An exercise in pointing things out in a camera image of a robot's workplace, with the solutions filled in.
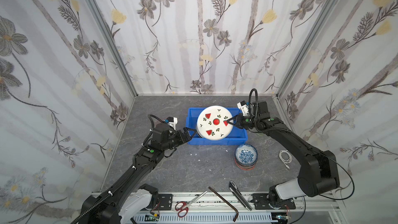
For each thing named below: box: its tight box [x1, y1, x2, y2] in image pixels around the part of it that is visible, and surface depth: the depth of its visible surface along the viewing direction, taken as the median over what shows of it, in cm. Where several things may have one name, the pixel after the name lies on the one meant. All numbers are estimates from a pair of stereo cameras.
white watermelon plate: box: [195, 105, 234, 141], surface depth 86 cm
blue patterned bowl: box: [234, 143, 258, 166], surface depth 83 cm
